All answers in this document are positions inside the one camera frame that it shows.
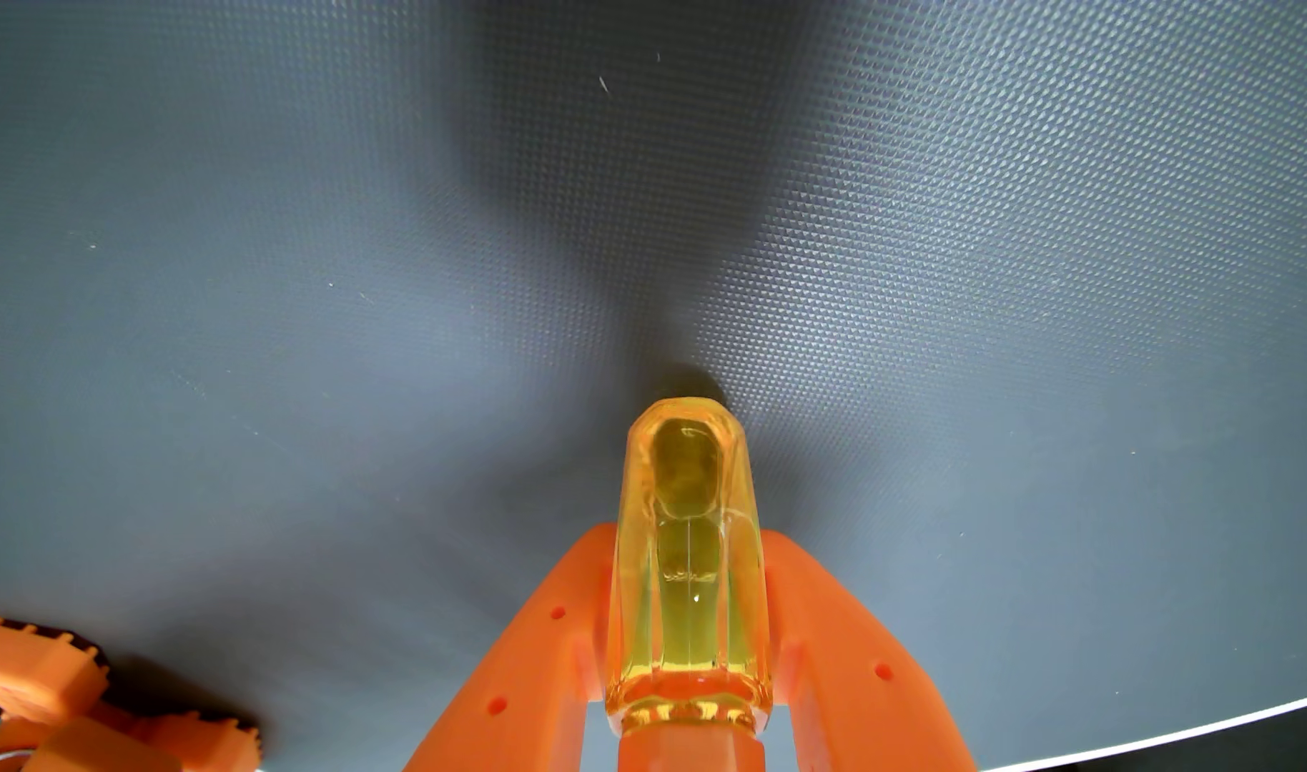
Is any yellow eyedrop bottle orange cap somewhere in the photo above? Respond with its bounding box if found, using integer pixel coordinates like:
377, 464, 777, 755
605, 397, 775, 772

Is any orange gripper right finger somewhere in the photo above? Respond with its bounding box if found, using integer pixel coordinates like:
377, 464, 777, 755
763, 530, 977, 772

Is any dark grey textured mat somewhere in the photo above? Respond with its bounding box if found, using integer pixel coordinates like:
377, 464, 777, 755
0, 0, 1307, 772

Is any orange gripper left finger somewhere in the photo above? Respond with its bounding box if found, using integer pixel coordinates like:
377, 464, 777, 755
405, 523, 617, 772

